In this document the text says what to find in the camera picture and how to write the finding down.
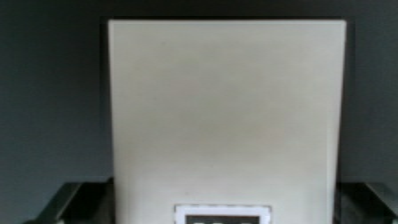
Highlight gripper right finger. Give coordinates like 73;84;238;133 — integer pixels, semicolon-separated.
334;182;398;224

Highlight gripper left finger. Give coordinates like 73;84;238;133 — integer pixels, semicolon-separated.
23;179;115;224

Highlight white cabinet top block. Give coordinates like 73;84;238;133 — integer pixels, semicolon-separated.
108;20;346;224

